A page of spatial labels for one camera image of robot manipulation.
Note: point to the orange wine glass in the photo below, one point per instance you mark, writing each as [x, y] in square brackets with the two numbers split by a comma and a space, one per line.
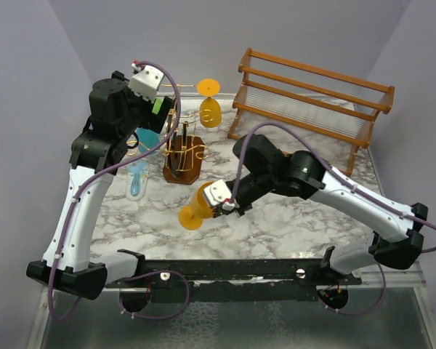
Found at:
[191, 216]
[210, 110]

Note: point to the blue plastic wine glass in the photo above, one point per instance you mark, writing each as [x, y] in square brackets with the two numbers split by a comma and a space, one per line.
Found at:
[147, 139]

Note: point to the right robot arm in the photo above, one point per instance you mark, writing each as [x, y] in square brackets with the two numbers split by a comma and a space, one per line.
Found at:
[395, 240]

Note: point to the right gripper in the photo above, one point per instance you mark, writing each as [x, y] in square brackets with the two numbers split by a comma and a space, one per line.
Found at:
[241, 209]

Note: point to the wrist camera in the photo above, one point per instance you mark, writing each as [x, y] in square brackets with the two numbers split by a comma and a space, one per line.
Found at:
[218, 198]
[146, 81]

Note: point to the green plastic wine glass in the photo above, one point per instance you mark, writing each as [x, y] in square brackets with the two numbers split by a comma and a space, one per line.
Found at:
[157, 105]

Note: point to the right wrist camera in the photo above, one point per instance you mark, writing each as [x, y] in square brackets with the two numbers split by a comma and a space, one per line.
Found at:
[218, 198]

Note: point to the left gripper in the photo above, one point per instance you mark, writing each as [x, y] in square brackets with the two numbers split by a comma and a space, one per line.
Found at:
[151, 121]

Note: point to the wooden shelf rack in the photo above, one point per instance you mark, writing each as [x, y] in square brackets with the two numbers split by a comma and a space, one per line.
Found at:
[335, 105]

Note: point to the gold wire wine glass rack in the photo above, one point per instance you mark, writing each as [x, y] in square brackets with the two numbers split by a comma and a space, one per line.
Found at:
[184, 151]

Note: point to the orange wine glass front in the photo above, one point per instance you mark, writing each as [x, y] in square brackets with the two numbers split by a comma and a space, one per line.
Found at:
[191, 216]

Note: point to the black mounting rail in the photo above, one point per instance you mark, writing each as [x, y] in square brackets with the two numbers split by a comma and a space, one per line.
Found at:
[236, 280]

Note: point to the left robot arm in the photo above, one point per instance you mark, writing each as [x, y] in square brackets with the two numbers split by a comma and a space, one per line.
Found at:
[118, 107]

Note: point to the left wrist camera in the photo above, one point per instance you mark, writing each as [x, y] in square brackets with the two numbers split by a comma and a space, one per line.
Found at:
[146, 81]

